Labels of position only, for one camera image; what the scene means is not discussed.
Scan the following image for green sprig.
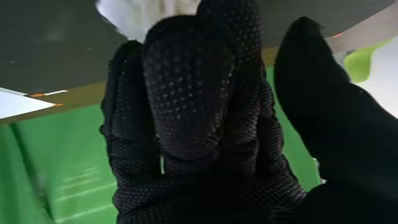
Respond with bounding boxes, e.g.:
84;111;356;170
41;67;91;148
345;37;397;84

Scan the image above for large white flower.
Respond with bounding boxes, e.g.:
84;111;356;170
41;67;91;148
97;0;205;43

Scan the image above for white sheet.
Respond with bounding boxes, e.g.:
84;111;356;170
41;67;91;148
0;87;63;120

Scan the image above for dark mat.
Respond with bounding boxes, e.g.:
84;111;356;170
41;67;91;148
0;0;398;98

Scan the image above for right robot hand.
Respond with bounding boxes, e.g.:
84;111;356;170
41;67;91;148
98;0;398;224

